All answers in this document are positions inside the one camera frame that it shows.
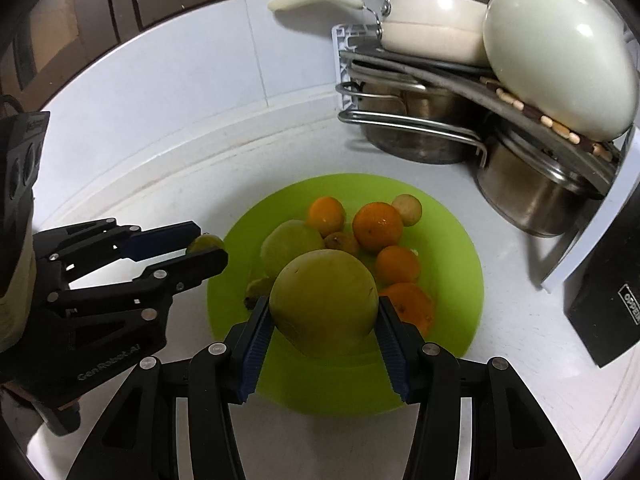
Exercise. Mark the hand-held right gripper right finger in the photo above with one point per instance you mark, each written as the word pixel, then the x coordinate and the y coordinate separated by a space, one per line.
pixel 395 356

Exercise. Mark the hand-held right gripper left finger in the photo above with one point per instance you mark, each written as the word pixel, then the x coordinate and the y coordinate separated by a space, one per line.
pixel 255 351

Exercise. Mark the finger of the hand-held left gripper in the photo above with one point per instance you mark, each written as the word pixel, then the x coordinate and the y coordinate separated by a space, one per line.
pixel 200 262
pixel 160 240

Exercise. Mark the small green plum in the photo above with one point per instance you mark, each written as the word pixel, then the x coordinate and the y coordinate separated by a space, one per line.
pixel 207 242

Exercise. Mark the orange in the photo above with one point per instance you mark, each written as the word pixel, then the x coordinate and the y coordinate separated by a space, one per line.
pixel 397 264
pixel 410 307
pixel 377 226
pixel 326 215

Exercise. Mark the small yellow-green plum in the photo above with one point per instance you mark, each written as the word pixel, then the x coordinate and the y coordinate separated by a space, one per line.
pixel 257 288

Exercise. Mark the large green apple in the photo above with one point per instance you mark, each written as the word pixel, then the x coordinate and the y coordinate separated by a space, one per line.
pixel 290 247
pixel 322 305

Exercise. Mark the green plastic plate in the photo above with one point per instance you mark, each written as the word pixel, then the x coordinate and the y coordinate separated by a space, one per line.
pixel 450 250

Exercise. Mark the small brown loquat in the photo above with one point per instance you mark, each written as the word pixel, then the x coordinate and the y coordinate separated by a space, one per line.
pixel 342 243

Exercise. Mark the small yellow loquat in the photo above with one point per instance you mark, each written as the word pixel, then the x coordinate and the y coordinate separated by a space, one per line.
pixel 406 208

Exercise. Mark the stainless steel pot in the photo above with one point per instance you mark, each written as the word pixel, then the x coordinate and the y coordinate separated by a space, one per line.
pixel 530 195

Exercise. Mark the black knife block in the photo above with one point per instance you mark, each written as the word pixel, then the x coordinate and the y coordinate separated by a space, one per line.
pixel 610 310

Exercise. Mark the white and grey pot rack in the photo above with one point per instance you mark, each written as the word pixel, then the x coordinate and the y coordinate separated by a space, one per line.
pixel 350 42

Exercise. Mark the wooden bead trivet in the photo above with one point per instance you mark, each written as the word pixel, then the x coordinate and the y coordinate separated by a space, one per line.
pixel 555 127

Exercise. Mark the white ceramic pot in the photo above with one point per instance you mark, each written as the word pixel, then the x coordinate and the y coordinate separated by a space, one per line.
pixel 555 50

